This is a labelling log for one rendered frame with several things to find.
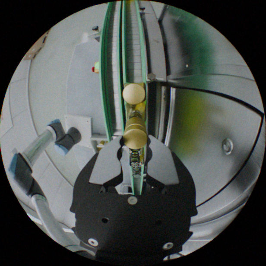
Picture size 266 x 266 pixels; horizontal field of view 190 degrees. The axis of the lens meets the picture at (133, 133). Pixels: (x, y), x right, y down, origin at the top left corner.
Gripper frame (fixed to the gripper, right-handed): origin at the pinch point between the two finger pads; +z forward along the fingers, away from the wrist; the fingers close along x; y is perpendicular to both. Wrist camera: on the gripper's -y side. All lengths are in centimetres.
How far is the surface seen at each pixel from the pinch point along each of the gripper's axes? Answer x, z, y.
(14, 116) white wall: -363, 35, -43
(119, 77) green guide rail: -5.8, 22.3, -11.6
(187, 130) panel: 12.4, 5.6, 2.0
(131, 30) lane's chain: -1, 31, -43
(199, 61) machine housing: 15.9, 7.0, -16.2
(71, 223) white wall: -308, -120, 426
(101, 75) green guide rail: -12.9, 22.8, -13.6
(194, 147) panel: 12.4, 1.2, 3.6
